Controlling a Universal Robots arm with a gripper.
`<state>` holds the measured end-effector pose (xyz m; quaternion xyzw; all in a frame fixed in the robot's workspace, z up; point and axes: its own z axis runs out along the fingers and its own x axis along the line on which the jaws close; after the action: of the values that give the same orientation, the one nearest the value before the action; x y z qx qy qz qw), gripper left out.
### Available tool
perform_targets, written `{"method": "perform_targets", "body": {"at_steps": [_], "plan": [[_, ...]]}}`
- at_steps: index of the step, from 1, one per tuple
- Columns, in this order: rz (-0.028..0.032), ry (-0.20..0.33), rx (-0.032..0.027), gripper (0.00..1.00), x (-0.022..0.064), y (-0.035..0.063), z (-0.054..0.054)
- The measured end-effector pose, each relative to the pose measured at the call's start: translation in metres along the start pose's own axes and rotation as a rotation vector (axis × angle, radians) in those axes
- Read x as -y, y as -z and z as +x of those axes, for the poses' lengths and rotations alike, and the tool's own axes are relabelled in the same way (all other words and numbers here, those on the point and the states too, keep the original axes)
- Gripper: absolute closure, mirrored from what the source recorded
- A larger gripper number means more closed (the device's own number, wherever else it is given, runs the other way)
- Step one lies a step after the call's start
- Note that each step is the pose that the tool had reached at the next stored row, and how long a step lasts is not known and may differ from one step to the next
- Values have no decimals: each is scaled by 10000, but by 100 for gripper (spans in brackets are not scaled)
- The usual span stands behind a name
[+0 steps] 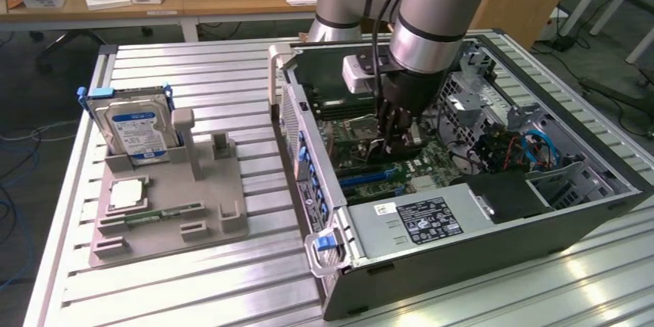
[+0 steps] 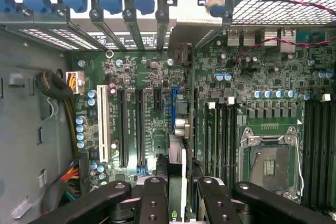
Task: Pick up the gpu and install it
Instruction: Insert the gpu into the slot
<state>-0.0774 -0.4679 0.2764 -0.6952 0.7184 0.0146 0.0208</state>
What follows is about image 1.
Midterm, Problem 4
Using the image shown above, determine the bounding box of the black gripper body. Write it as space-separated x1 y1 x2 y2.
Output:
380 68 447 122

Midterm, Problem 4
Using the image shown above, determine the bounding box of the green graphics card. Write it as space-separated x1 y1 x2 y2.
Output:
356 123 431 166

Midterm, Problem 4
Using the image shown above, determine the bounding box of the CPU socket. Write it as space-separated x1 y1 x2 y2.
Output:
347 114 381 140

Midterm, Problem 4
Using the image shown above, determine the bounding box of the metal drive cage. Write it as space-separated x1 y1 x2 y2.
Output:
441 49 516 129

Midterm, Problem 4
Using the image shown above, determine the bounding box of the green motherboard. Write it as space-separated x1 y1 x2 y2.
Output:
305 89 471 205

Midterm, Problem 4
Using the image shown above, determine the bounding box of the silver chipset heatsink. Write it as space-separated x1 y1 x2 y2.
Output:
411 176 444 192

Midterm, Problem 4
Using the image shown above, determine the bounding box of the grey power supply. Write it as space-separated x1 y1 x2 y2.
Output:
336 183 495 259

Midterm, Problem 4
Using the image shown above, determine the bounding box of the black plastic shroud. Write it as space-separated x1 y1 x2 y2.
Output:
468 173 556 224

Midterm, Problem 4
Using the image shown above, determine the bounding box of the black power adapter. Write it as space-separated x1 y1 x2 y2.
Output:
551 35 577 52

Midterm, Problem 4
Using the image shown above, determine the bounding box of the grey disk bay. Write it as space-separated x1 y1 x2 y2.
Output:
525 160 613 209

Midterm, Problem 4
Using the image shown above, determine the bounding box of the black open PC case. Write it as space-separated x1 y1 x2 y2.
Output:
268 34 654 322

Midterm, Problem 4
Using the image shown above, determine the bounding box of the black floor stand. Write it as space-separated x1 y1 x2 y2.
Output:
579 74 654 108

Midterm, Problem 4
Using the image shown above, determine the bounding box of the grey parts rack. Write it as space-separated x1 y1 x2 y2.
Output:
89 108 250 270

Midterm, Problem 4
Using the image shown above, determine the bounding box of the hard disk with blue caddy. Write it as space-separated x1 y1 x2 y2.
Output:
76 82 180 167

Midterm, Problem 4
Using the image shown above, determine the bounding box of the green RAM stick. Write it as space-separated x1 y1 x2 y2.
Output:
121 206 198 224

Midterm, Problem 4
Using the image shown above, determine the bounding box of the silver CPU chip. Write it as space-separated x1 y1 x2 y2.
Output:
109 180 146 209

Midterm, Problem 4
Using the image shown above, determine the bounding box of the black chair base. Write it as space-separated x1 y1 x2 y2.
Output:
29 28 154 74

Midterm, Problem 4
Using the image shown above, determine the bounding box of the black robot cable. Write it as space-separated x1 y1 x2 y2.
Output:
371 0 412 121

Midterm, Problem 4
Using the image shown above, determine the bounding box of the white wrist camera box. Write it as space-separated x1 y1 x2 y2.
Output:
340 54 389 94

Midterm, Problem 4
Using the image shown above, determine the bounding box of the black wire bundle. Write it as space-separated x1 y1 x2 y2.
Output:
448 131 512 175

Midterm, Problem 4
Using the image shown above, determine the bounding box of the red wire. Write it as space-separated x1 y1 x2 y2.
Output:
509 137 527 169

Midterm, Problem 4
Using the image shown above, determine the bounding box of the blue wire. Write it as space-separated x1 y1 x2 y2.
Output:
520 129 563 169

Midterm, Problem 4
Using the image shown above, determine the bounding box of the white table frame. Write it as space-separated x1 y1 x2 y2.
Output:
557 0 654 64

